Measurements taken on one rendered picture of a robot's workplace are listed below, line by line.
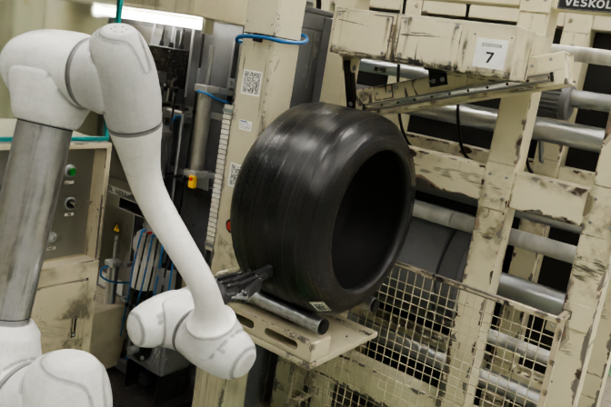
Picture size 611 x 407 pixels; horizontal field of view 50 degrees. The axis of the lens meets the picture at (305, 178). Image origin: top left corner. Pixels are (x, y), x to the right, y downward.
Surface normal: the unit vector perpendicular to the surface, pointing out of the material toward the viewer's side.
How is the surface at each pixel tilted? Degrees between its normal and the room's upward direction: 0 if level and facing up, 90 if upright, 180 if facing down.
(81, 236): 90
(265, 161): 62
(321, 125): 34
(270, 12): 90
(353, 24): 90
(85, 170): 90
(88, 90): 113
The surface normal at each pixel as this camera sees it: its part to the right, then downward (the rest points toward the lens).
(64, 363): 0.27, -0.95
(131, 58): 0.54, 0.14
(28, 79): -0.40, 0.01
